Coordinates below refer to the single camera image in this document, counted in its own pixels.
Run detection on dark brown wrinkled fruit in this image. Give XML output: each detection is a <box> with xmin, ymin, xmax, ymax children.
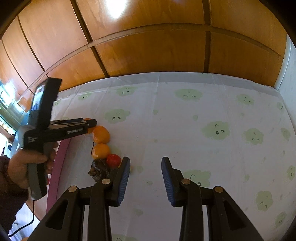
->
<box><xmin>88</xmin><ymin>158</ymin><xmax>110</xmax><ymax>182</ymax></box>

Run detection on small orange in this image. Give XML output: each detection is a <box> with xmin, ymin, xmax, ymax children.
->
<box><xmin>91</xmin><ymin>143</ymin><xmax>111</xmax><ymax>159</ymax></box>

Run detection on dark sleeve forearm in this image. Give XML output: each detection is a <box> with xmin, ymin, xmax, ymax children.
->
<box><xmin>0</xmin><ymin>156</ymin><xmax>28</xmax><ymax>233</ymax></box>

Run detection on person's left hand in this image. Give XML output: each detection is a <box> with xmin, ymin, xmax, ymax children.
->
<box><xmin>7</xmin><ymin>142</ymin><xmax>59</xmax><ymax>189</ymax></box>

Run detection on wooden glass door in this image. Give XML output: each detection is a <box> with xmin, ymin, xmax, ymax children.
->
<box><xmin>1</xmin><ymin>81</ymin><xmax>27</xmax><ymax>136</ymax></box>

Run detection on black phone on gripper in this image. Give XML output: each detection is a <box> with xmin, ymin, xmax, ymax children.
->
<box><xmin>29</xmin><ymin>77</ymin><xmax>62</xmax><ymax>130</ymax></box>

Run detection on pink-rimmed white tray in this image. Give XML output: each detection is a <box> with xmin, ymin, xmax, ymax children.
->
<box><xmin>46</xmin><ymin>138</ymin><xmax>71</xmax><ymax>213</ymax></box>

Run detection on white tablecloth with green clouds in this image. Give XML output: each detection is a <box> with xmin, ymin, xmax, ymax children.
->
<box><xmin>52</xmin><ymin>72</ymin><xmax>295</xmax><ymax>240</ymax></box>

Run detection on wooden panel cabinet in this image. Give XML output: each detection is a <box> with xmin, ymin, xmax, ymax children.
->
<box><xmin>1</xmin><ymin>1</ymin><xmax>287</xmax><ymax>110</ymax></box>

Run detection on black cable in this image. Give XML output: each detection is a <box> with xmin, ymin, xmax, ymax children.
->
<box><xmin>7</xmin><ymin>199</ymin><xmax>36</xmax><ymax>237</ymax></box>

